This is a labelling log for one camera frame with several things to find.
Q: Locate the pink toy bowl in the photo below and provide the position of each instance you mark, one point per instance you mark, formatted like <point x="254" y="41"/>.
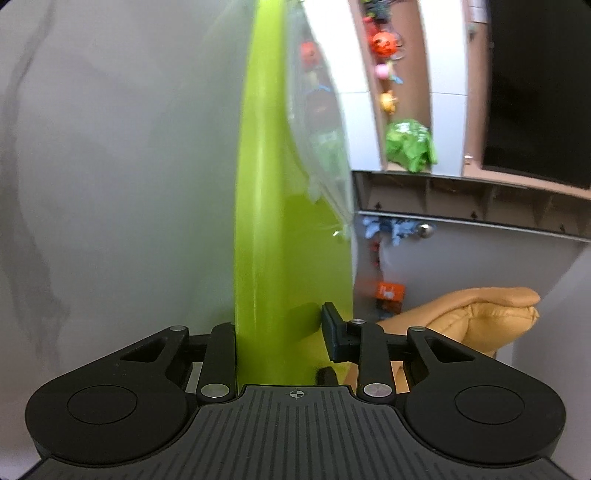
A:
<point x="387" y="72"/>

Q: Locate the clear plastic lid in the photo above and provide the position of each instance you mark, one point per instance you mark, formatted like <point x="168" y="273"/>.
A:
<point x="318" y="152"/>

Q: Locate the orange box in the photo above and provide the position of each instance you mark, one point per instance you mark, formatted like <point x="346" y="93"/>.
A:
<point x="390" y="291"/>

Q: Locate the yellow toy pot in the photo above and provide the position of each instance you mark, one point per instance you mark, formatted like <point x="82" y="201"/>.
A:
<point x="388" y="102"/>

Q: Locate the orange pumpkin bucket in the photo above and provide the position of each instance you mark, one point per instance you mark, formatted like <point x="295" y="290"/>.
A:
<point x="383" y="44"/>

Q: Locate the green plastic bag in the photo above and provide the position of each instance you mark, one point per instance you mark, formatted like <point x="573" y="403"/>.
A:
<point x="411" y="145"/>

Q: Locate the dark shelf frame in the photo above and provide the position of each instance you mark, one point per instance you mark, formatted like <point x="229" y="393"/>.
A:
<point x="535" y="92"/>

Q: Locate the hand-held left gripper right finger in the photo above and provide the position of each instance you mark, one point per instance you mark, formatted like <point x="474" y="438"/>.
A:
<point x="333" y="333"/>

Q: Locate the blue robot toy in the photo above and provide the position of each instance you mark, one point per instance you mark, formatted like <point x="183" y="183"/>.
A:
<point x="392" y="228"/>

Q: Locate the white marble desktop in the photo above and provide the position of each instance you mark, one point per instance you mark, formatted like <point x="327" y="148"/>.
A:
<point x="115" y="184"/>

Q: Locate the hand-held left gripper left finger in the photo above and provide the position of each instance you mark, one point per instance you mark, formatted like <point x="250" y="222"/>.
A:
<point x="221" y="353"/>

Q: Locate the yellow leather sofa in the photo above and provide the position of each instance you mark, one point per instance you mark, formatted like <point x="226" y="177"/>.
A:
<point x="480" y="318"/>

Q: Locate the white shelf cabinet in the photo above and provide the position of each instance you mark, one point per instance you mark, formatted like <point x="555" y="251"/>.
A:
<point x="360" y="115"/>

